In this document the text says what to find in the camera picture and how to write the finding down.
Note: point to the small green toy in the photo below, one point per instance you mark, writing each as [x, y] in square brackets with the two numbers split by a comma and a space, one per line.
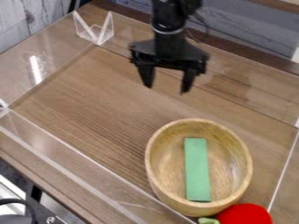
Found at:
[205, 220]

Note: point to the red round plush toy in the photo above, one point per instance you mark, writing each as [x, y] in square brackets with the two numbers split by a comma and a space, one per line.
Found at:
[245, 214]

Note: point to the clear acrylic enclosure wall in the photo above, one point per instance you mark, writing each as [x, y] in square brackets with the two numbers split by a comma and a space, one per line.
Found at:
[99, 196]

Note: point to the green rectangular block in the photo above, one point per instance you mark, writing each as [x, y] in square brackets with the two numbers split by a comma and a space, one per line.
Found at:
[197, 166]

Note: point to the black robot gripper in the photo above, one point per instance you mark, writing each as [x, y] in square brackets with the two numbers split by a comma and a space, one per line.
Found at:
[168, 50]

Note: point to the clear acrylic corner bracket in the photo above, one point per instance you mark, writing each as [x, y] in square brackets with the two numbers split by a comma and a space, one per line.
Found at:
[96, 34]

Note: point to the brown wooden bowl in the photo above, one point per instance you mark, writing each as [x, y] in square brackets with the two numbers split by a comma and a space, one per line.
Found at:
[230, 166]

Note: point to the black metal table bracket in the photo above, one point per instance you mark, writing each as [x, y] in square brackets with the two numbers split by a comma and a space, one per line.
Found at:
[44, 215]

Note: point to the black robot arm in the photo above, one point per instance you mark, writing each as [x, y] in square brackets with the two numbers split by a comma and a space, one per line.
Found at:
[170, 15]

